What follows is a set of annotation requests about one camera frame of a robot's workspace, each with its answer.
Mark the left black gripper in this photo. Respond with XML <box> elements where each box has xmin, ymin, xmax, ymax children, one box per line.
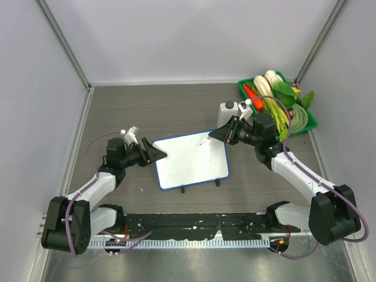
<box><xmin>120</xmin><ymin>137</ymin><xmax>166</xmax><ymax>168</ymax></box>

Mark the green celery toy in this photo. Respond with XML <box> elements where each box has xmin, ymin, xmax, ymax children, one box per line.
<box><xmin>263</xmin><ymin>96</ymin><xmax>290</xmax><ymax>141</ymax></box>

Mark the bok choy toy rear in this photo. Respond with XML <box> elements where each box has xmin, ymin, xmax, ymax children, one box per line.
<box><xmin>264</xmin><ymin>70</ymin><xmax>296</xmax><ymax>96</ymax></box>

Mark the blue framed whiteboard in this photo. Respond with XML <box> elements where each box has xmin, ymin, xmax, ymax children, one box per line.
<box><xmin>152</xmin><ymin>130</ymin><xmax>230</xmax><ymax>190</ymax></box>

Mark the white slotted cable duct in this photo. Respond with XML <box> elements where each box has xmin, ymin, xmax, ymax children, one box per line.
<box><xmin>88</xmin><ymin>236</ymin><xmax>270</xmax><ymax>250</ymax></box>

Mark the bok choy toy front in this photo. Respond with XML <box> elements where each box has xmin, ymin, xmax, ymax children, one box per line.
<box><xmin>253</xmin><ymin>75</ymin><xmax>280</xmax><ymax>112</ymax></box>

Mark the green plastic tray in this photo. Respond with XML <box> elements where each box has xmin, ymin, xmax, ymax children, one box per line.
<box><xmin>238</xmin><ymin>72</ymin><xmax>317</xmax><ymax>136</ymax></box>

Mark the bok choy toy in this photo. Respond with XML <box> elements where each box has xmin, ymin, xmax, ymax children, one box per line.
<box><xmin>264</xmin><ymin>70</ymin><xmax>296</xmax><ymax>96</ymax></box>
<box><xmin>253</xmin><ymin>75</ymin><xmax>280</xmax><ymax>112</ymax></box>

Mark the orange toy carrot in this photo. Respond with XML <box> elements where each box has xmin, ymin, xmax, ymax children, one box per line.
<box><xmin>242</xmin><ymin>84</ymin><xmax>264</xmax><ymax>113</ymax></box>

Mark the whiteboard wire stand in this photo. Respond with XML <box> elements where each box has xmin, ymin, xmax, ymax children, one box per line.
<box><xmin>179</xmin><ymin>178</ymin><xmax>221</xmax><ymax>194</ymax></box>

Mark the white plastic bottle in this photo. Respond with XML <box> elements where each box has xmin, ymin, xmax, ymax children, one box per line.
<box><xmin>217</xmin><ymin>100</ymin><xmax>239</xmax><ymax>128</ymax></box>

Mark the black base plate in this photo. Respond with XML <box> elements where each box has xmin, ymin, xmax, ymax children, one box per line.
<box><xmin>121</xmin><ymin>213</ymin><xmax>300</xmax><ymax>241</ymax></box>

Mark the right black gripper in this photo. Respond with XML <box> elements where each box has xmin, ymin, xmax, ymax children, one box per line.
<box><xmin>209</xmin><ymin>115</ymin><xmax>261</xmax><ymax>147</ymax></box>

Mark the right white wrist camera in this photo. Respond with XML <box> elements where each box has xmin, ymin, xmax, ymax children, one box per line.
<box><xmin>238</xmin><ymin>99</ymin><xmax>253</xmax><ymax>120</ymax></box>

